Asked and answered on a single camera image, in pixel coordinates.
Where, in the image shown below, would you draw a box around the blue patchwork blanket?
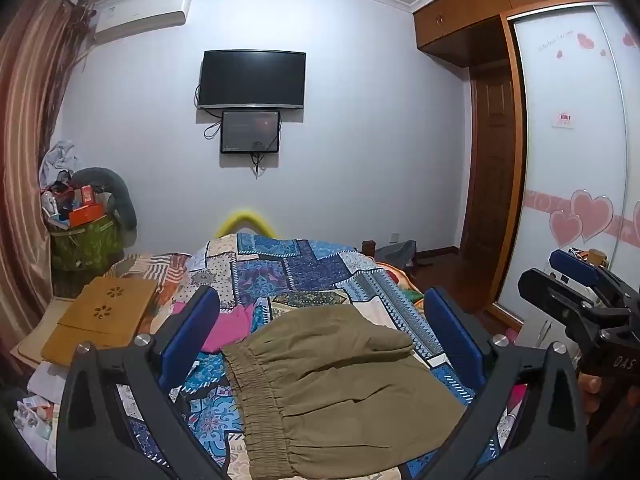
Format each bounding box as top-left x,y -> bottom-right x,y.
115,232 -> 521,480

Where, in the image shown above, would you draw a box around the grey bag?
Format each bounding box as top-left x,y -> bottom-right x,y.
374,240 -> 418,267

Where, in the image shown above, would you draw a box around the black wall television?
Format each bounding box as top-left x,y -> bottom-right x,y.
198,50 -> 307,111

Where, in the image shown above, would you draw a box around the orange box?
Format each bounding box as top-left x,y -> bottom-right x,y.
68,185 -> 108,227

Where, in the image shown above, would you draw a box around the wooden overhead cabinet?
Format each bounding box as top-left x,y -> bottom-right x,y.
413,0 -> 608,68

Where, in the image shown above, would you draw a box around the yellow curved headboard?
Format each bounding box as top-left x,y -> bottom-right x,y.
215,209 -> 277,240

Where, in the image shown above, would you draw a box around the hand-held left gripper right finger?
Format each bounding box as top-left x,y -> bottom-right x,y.
422,286 -> 588,480

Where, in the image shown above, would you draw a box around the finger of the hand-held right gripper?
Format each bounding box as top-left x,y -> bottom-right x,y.
549,249 -> 613,291
517,269 -> 608,356

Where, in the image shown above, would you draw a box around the white heart-print sliding door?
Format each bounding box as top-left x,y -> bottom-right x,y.
492,2 -> 640,356

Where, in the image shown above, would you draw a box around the person's right hand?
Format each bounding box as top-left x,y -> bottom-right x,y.
577,372 -> 613,397

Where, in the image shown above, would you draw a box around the wooden lap desk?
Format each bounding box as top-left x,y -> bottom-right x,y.
41,276 -> 160,367

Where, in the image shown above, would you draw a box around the pink garment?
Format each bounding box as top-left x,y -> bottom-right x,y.
172,302 -> 257,355

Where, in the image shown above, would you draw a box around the olive green pants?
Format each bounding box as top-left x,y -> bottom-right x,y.
220,306 -> 467,480

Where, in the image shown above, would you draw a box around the grey cloth bundle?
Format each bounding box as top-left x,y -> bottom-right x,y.
40,141 -> 81,188

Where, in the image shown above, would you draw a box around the small wall monitor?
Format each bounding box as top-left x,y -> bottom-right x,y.
220,109 -> 281,155

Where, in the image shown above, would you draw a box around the white air conditioner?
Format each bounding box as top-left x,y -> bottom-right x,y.
94,0 -> 193,45

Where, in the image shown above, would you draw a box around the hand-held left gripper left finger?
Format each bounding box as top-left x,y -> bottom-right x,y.
56,285 -> 231,480

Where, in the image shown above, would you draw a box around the brown striped curtain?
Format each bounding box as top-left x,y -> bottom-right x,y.
0,0 -> 96,361

